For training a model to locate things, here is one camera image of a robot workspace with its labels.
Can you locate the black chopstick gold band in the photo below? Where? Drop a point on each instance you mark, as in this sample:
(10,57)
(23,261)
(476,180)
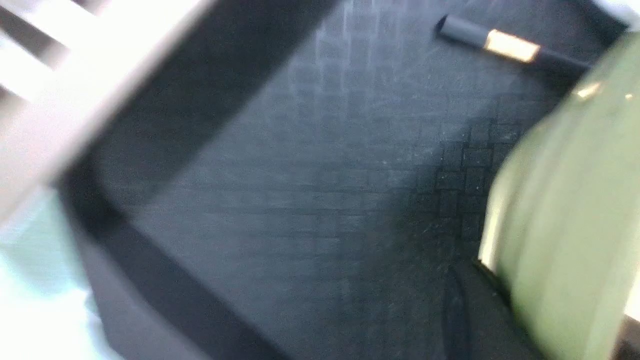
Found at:
(508,46)

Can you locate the black plastic serving tray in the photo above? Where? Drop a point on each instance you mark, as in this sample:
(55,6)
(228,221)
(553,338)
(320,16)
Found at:
(295,180)

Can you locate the tan noodle bowl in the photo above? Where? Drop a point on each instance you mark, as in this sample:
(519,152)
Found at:
(561,232)

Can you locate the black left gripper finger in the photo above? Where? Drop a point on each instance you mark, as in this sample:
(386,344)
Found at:
(477,323)

